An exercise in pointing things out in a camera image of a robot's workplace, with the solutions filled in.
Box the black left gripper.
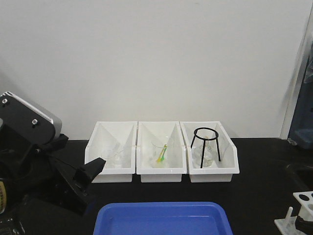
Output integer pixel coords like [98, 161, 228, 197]
[0, 125, 106, 215]

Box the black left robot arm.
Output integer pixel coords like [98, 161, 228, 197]
[0, 124, 106, 235]

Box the white test tube rack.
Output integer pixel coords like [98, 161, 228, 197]
[274, 191, 313, 235]

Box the clear glassware in left bin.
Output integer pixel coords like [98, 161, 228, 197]
[100, 143, 124, 168]

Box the white left storage bin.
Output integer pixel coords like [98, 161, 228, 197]
[85, 121, 138, 184]

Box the white storage bin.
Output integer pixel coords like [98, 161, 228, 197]
[179, 121, 240, 183]
[136, 121, 187, 183]
[85, 121, 138, 184]

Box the yellow plastic spatula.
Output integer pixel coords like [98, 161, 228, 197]
[156, 144, 168, 163]

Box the blue plastic tray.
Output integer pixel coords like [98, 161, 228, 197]
[93, 202, 233, 235]

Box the white middle storage bin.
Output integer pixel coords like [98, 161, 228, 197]
[136, 121, 187, 183]

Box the green plastic spatula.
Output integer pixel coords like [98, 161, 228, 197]
[159, 144, 168, 162]

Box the clear beaker in middle bin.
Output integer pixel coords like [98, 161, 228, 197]
[150, 136, 174, 168]

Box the clear round glass flask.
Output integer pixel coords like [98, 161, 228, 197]
[192, 137, 217, 168]

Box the white right storage bin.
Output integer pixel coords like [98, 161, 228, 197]
[179, 121, 240, 183]

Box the black metal tripod stand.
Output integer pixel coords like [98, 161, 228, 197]
[190, 127, 221, 162]

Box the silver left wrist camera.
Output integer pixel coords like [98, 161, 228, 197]
[0, 91, 62, 144]

